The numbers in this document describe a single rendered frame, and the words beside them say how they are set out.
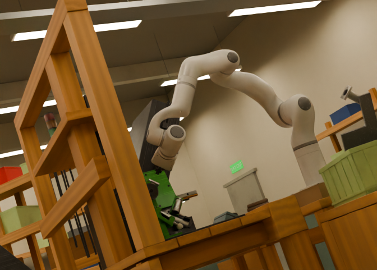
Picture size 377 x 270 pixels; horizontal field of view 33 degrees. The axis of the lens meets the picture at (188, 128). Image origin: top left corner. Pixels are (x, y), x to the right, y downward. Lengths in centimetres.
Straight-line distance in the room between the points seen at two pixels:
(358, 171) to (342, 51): 752
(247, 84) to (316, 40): 725
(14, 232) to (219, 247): 390
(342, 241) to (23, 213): 429
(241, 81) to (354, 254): 98
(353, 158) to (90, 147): 114
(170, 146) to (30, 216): 383
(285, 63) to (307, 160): 784
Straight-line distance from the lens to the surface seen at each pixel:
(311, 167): 292
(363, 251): 237
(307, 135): 294
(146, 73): 1165
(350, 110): 902
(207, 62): 285
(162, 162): 283
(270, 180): 1163
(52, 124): 328
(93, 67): 250
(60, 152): 319
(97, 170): 245
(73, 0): 261
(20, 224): 622
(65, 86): 287
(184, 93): 277
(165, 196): 308
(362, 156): 230
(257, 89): 292
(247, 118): 1180
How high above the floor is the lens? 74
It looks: 12 degrees up
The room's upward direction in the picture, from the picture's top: 20 degrees counter-clockwise
